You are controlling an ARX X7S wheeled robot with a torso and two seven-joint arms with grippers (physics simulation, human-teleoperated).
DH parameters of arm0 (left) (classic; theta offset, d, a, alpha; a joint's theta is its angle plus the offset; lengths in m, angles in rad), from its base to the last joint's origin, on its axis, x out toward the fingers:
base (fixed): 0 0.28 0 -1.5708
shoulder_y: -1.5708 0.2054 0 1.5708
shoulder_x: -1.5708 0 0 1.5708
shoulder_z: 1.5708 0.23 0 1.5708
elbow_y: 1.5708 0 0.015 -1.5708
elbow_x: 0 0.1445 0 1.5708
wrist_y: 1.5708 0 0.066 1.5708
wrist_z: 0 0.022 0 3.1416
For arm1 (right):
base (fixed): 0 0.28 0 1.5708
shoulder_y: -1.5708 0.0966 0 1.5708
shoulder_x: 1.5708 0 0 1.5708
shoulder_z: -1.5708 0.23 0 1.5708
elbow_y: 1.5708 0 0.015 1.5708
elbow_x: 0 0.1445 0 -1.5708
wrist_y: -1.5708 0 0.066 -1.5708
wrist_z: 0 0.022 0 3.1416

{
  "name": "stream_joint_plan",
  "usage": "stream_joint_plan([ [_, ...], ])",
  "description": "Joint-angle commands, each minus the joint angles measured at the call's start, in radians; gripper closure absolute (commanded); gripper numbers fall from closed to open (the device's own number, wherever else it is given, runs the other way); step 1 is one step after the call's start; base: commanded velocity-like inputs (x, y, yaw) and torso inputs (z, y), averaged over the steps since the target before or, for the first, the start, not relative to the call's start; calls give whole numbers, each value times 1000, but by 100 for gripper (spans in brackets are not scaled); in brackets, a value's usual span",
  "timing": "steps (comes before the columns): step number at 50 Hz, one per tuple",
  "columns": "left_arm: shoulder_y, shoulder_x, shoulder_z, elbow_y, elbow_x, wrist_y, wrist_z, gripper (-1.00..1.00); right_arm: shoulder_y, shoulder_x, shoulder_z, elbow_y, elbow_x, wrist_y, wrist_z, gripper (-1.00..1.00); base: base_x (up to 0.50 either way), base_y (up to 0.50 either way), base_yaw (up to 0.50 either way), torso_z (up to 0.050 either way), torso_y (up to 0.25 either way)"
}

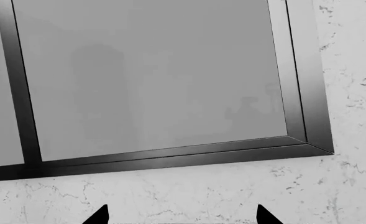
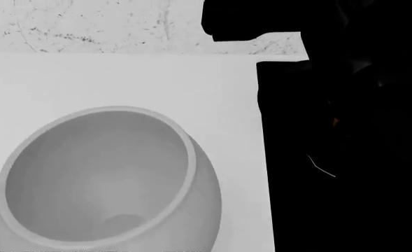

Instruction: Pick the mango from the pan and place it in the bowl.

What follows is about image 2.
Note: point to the white ceramic bowl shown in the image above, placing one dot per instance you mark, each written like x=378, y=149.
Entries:
x=97, y=178

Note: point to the black pan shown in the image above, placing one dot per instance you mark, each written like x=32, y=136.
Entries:
x=296, y=197

